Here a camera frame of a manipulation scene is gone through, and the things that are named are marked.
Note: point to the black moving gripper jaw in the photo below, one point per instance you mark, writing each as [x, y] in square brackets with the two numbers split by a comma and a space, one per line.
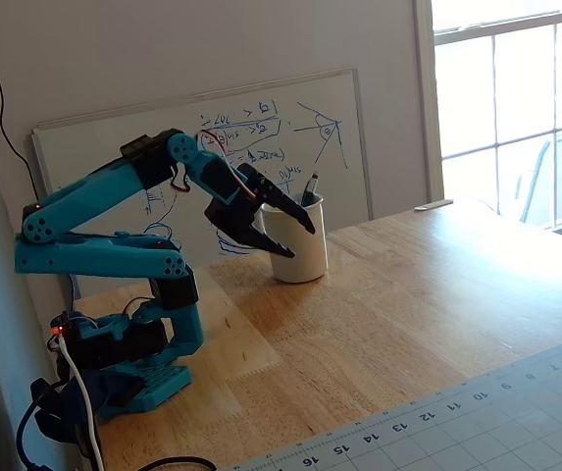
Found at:
[288, 206]

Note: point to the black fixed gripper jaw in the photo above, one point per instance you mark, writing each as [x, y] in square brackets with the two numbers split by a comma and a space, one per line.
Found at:
[270, 246]

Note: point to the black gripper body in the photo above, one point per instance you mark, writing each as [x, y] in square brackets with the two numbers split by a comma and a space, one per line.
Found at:
[235, 222]

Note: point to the black and silver pen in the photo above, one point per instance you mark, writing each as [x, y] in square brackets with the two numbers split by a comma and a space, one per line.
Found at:
[310, 189]

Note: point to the teal five-joint robot arm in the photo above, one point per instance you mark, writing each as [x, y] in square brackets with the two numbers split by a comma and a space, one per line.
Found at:
[99, 196]

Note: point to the white mug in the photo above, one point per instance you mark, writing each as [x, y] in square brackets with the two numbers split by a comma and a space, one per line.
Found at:
[300, 255]

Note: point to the whiteboard with blue writing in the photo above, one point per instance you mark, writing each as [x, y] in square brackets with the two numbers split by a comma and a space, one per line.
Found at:
[114, 142]

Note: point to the dark blue table clamp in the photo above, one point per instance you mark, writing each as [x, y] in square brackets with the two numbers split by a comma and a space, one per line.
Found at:
[109, 387]

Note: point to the outdoor chair behind window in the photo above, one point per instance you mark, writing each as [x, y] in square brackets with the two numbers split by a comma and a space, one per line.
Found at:
[535, 181]

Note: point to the grey cutting mat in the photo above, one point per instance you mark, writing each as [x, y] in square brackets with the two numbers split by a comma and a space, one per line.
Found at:
[530, 417]

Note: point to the white window frame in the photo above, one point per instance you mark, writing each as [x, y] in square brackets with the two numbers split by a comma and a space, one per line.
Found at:
[427, 98]

